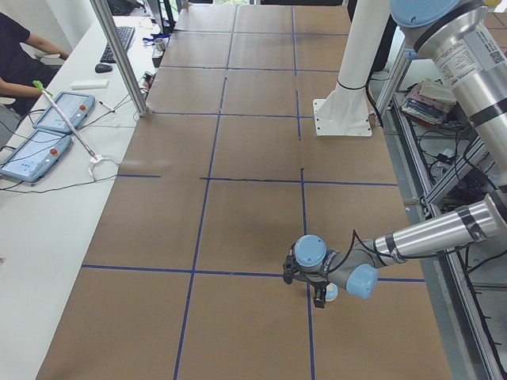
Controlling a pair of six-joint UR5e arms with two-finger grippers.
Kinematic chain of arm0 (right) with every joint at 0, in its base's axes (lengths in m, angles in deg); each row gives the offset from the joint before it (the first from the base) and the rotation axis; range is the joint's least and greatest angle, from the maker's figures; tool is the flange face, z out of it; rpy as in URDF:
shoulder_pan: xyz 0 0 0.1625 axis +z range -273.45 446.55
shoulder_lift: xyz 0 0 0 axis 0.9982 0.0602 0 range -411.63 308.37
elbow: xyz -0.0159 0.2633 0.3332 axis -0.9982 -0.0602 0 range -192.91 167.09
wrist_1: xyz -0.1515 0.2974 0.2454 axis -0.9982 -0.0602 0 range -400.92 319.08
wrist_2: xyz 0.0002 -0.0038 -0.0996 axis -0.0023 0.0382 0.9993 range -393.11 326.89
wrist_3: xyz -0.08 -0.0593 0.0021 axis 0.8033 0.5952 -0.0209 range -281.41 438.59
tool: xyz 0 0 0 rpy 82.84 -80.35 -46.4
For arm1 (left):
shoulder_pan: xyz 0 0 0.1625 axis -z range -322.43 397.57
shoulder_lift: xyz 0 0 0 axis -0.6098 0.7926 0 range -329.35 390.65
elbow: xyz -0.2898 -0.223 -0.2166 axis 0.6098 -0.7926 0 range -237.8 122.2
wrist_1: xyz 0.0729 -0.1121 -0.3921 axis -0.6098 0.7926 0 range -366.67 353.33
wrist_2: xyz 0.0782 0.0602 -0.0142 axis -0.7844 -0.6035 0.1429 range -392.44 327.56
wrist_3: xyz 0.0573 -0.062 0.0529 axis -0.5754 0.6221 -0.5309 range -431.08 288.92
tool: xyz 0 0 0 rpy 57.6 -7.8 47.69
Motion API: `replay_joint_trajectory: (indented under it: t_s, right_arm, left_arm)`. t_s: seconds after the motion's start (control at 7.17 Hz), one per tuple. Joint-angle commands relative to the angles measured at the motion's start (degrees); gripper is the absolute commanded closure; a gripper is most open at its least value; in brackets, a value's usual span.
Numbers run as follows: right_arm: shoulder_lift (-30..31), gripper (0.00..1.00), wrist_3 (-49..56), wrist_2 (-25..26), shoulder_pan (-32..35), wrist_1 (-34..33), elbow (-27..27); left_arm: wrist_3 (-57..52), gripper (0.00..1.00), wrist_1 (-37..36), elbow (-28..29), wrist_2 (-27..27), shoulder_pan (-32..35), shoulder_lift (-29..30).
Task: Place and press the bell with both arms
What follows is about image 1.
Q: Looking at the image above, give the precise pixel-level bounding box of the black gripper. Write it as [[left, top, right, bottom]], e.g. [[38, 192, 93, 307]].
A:
[[303, 272, 330, 308]]

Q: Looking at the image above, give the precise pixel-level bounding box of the blue bell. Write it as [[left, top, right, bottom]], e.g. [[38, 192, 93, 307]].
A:
[[326, 283, 339, 302]]

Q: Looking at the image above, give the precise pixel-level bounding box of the stack of books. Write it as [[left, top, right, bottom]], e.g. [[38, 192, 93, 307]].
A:
[[400, 78, 457, 125]]

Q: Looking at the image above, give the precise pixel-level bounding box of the metal cup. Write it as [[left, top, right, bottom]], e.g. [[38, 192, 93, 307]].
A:
[[152, 38, 166, 58]]

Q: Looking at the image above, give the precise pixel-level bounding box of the upper blue teach pendant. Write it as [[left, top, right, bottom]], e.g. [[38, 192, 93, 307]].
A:
[[33, 91, 96, 134]]

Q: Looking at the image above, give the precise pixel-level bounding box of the blue teach pendant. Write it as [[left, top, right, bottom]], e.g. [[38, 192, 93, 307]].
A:
[[33, 91, 96, 134], [1, 129, 71, 183]]

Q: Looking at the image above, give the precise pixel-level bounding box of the lower blue teach pendant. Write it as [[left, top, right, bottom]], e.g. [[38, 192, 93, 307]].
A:
[[1, 129, 71, 183]]

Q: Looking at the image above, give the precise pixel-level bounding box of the black computer mouse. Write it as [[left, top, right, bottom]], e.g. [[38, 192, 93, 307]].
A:
[[94, 63, 112, 74]]

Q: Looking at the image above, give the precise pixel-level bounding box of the white foam block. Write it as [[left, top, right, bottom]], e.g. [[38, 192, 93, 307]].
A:
[[70, 79, 109, 89]]

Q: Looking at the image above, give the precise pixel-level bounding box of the black keyboard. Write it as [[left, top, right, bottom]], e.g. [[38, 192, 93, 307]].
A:
[[99, 25, 136, 64]]

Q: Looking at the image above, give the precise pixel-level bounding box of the metal rod with green tip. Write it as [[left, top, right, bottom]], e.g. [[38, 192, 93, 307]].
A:
[[32, 80, 98, 160]]

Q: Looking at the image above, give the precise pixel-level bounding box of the person in dark shirt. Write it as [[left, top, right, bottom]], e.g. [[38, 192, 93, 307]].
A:
[[1, 13, 69, 116]]

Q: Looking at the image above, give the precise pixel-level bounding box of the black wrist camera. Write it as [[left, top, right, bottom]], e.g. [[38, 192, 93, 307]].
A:
[[283, 255, 299, 285]]

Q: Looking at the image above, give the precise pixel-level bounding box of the aluminium side rack frame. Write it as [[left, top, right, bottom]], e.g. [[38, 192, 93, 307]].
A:
[[375, 36, 506, 379]]

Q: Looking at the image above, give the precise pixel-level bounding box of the white camera pillar with base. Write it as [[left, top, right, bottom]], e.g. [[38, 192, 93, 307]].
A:
[[313, 0, 390, 137]]

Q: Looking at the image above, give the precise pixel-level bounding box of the aluminium frame post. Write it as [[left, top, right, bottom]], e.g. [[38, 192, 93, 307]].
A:
[[90, 0, 147, 117]]

